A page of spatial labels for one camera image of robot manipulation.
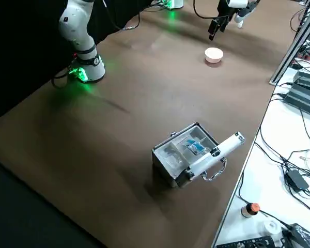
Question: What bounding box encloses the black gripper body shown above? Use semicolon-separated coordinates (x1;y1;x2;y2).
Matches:
247;0;261;11
216;0;235;20

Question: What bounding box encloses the white vitamin bottle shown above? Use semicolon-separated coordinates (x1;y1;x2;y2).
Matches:
234;14;245;28

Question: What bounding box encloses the pink bowl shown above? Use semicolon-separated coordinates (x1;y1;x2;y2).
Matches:
204;47;224;64

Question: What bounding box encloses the blue white packet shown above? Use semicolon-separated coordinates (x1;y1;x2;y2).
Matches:
184;138;207;156

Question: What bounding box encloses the silver metal case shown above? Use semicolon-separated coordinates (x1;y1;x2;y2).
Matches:
151;122;246;189

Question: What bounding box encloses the black power adapter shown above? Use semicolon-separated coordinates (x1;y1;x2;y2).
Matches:
289;223;310;248
285;169;310;192

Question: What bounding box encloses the red emergency stop button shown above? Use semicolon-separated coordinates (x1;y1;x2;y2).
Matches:
241;202;261;220

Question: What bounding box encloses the white tape roll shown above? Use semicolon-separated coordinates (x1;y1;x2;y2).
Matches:
264;220;282;236

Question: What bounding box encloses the black control panel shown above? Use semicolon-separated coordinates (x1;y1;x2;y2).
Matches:
216;235;277;248

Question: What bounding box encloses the aluminium frame post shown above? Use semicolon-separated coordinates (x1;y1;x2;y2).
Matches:
269;5;310;85

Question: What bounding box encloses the black cable silver connector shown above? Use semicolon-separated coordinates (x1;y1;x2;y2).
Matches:
102;0;142;32

